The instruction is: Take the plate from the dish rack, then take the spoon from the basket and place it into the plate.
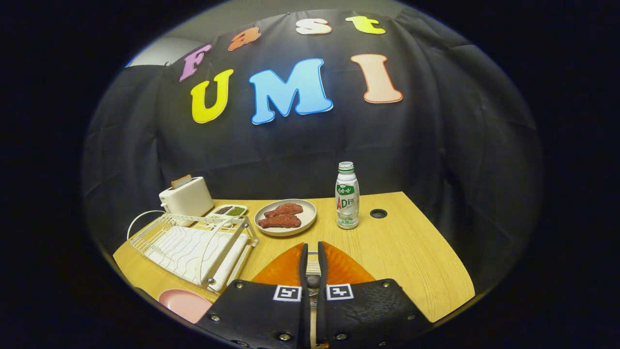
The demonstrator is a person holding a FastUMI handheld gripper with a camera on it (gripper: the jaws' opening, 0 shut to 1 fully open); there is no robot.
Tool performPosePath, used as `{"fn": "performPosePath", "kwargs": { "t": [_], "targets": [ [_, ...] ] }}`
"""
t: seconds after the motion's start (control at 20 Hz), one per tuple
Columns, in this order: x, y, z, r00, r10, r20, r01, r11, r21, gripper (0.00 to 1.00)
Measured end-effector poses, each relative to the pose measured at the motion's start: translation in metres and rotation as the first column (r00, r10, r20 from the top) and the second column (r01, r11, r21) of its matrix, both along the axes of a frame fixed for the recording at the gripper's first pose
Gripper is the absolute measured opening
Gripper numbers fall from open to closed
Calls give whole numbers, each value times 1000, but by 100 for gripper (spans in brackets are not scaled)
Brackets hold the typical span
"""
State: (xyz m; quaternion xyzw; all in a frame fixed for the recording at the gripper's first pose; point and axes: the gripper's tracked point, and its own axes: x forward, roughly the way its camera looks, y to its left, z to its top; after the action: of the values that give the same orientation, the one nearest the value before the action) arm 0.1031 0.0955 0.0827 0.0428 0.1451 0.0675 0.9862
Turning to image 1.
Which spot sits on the black backdrop cloth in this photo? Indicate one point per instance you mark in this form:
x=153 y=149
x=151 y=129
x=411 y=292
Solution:
x=436 y=145

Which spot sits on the white green-label drink bottle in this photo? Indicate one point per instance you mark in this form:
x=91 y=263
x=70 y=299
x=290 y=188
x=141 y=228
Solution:
x=348 y=203

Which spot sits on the brown toast slice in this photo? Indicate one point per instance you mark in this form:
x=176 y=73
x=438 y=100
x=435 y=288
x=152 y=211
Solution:
x=180 y=182

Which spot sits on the red meat piece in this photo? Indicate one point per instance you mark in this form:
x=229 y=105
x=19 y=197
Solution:
x=281 y=221
x=288 y=209

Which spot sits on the white toaster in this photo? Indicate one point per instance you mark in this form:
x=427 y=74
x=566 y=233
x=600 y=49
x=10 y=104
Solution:
x=189 y=198

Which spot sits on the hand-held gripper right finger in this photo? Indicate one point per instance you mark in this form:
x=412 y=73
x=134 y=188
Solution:
x=363 y=312

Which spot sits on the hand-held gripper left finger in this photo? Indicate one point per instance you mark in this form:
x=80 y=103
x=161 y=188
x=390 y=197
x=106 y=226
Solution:
x=256 y=312

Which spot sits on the pink plate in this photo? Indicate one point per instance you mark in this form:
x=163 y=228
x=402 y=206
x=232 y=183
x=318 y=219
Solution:
x=184 y=303

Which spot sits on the beige round dish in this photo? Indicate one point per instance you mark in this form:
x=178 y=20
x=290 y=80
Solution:
x=307 y=218

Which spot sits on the white compartment tray with beans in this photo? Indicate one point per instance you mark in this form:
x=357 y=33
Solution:
x=227 y=207

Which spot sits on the white drip tray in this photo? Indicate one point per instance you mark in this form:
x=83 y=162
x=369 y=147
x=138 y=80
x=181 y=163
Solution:
x=233 y=271

